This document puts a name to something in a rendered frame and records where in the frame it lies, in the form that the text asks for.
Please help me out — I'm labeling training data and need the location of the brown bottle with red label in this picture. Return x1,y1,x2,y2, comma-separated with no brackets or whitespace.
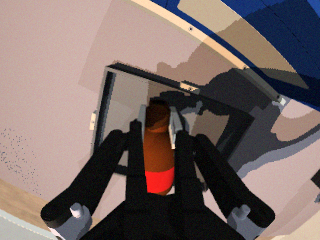
143,99,174,195

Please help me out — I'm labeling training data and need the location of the blue divided crate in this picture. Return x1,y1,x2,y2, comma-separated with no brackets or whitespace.
150,0,320,112

